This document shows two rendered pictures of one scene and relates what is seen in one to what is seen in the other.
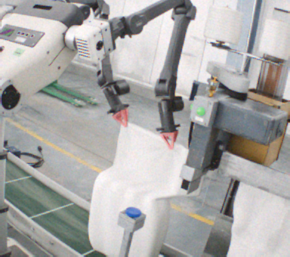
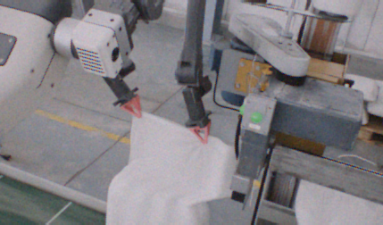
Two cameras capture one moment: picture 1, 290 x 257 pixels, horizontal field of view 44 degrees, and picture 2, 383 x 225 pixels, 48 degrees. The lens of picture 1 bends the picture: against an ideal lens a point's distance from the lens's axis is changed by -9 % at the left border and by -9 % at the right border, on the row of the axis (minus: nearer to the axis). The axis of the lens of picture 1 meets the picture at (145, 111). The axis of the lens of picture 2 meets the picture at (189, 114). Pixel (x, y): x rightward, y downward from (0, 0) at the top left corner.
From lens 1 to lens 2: 47 cm
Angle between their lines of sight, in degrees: 18
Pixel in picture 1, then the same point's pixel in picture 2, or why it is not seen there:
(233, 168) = (291, 163)
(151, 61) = not seen: outside the picture
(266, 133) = (350, 137)
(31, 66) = (8, 96)
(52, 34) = (31, 39)
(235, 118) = (302, 120)
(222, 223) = (270, 212)
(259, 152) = not seen: hidden behind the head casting
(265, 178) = (337, 176)
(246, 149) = not seen: hidden behind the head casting
